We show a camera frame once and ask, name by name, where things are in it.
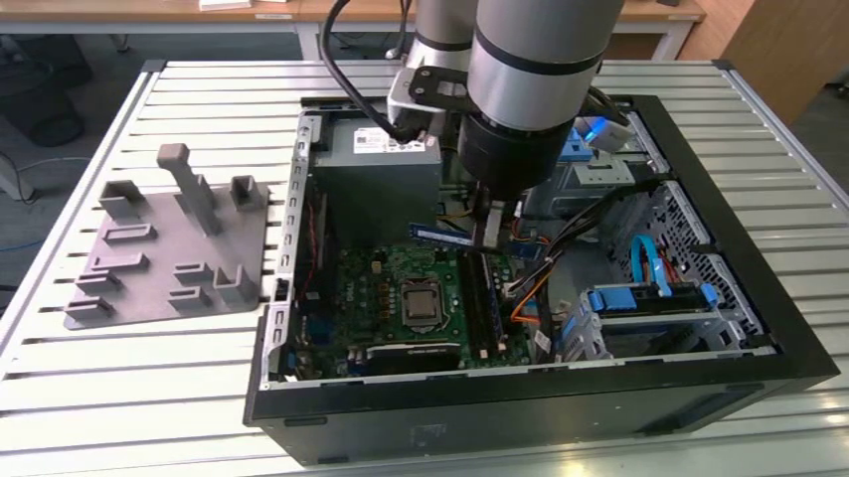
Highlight orange wire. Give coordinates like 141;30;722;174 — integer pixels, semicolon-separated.
508;285;551;324

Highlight silver CPU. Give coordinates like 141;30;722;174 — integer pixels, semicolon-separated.
403;290;443;319

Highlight blue drive latch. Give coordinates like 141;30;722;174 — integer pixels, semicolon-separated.
559;138;592;163

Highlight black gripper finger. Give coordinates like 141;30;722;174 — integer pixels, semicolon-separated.
488;198;505;252
472;182;492;250

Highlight black CPU socket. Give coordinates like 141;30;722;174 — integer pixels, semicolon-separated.
395;275;451;335

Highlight green motherboard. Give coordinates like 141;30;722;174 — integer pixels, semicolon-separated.
290;240;537;379

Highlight grey parts rack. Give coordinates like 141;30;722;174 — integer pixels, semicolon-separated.
62;143;277;329

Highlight wooden desk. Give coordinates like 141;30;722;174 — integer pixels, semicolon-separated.
0;0;708;61

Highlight black wire bundle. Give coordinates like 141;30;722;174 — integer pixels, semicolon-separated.
529;191;637;264

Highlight black RAM slot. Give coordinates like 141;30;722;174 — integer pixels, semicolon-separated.
461;250;485;357
473;252;497;355

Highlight hard disk in blue carrier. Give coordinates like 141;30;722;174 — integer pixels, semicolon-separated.
585;282;718;317

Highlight metal optical drive cage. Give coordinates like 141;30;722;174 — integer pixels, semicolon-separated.
520;106;671;220

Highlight wooden cabinet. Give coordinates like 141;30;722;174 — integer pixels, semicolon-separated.
719;0;849;125

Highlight black graphics card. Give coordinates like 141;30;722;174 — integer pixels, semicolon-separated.
360;340;463;377

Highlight metal disk bay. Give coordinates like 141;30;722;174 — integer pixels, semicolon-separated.
555;287;776;362

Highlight blue RAM stick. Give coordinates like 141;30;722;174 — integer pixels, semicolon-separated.
407;222;539;259

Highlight blue data wire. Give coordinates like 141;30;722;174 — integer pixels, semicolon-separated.
628;234;675;298

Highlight black PC case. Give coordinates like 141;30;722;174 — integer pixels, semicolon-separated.
241;93;840;468

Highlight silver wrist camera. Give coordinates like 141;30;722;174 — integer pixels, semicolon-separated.
385;67;447;146
569;116;631;156

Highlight grey power supply unit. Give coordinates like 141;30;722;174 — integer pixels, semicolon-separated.
310;116;444;244

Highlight black bag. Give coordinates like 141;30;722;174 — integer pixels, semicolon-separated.
0;34;94;148

